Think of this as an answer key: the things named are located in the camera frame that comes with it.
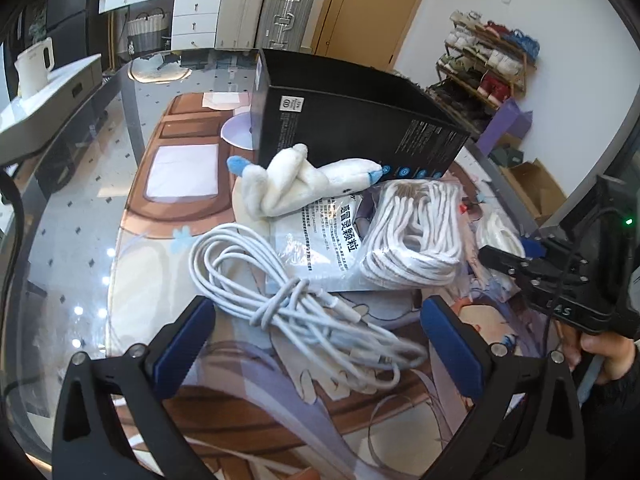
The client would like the white grey side table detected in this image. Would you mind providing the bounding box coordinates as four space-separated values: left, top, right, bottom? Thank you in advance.
0 54 102 167

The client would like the white electric kettle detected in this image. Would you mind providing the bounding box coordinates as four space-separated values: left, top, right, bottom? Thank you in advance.
14 37 55 99

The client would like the cream rope coil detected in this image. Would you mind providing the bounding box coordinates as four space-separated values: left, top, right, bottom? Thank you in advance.
474 209 526 261

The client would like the anime print table mat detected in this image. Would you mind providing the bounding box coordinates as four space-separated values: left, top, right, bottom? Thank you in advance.
106 92 545 479

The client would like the wooden door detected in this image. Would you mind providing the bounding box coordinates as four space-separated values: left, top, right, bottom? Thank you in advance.
310 0 422 72

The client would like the person's right hand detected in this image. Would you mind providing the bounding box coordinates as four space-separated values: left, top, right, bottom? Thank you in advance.
555 322 637 385

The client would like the silver suitcase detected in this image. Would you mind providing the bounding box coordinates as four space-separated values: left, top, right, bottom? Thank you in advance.
256 0 314 52

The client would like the brown cardboard box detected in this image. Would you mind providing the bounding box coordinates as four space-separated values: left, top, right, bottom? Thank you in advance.
500 159 566 226

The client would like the purple paper bag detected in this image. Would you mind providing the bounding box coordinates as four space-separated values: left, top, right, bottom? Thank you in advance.
476 98 533 156

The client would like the striped basket bag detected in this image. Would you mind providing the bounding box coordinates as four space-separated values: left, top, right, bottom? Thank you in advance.
127 12 169 55

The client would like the white drawer unit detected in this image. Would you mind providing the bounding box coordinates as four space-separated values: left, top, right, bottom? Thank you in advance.
170 0 221 51

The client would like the white suitcase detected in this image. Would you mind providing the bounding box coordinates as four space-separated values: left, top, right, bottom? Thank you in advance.
215 0 264 51

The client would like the green and white pouch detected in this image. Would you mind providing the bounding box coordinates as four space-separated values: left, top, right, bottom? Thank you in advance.
269 195 372 292

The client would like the wooden shoe rack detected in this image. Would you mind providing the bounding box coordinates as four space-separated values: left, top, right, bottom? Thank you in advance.
427 10 540 138

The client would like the white plush toy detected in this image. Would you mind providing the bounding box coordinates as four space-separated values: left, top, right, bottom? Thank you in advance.
227 143 383 219

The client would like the white charging cable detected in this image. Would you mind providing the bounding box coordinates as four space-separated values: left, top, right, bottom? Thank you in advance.
188 222 429 394

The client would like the bagged white rope bundle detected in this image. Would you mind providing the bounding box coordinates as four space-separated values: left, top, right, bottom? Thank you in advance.
358 179 469 288

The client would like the black cardboard box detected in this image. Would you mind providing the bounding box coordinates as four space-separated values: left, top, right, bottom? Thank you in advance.
250 49 471 180

